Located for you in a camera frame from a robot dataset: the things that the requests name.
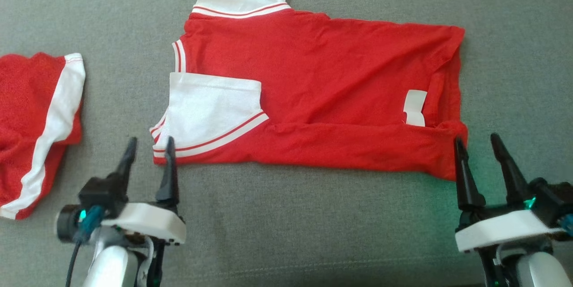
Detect red shorts with white stripe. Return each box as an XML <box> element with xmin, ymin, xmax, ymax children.
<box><xmin>0</xmin><ymin>52</ymin><xmax>86</xmax><ymax>220</ymax></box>

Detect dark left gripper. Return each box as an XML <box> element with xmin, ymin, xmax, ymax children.
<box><xmin>55</xmin><ymin>137</ymin><xmax>180</xmax><ymax>243</ymax></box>

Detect red white jersey shirt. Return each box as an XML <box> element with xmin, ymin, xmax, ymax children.
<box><xmin>150</xmin><ymin>0</ymin><xmax>469</xmax><ymax>181</ymax></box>

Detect large grey sofa seat cushion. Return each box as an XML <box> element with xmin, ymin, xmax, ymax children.
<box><xmin>0</xmin><ymin>0</ymin><xmax>573</xmax><ymax>287</ymax></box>

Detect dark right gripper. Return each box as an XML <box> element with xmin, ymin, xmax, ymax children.
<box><xmin>453</xmin><ymin>133</ymin><xmax>573</xmax><ymax>231</ymax></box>

